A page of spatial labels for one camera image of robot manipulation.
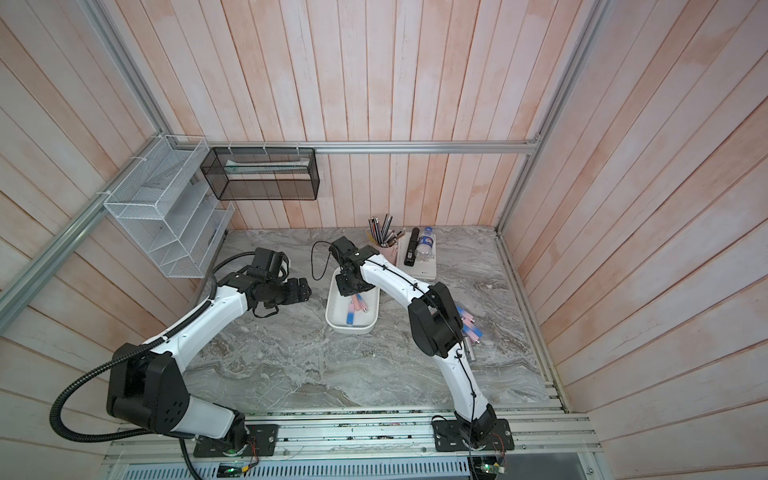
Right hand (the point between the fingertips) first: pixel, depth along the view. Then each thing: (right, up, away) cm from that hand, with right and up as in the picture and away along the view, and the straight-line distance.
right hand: (349, 287), depth 96 cm
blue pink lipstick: (0, -9, -1) cm, 9 cm away
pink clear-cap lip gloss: (+4, -4, -3) cm, 6 cm away
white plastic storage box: (+2, -8, -1) cm, 9 cm away
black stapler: (+22, +13, +12) cm, 29 cm away
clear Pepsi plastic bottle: (+27, +14, +13) cm, 33 cm away
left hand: (-14, -2, -9) cm, 17 cm away
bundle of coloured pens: (+12, +17, +9) cm, 23 cm away
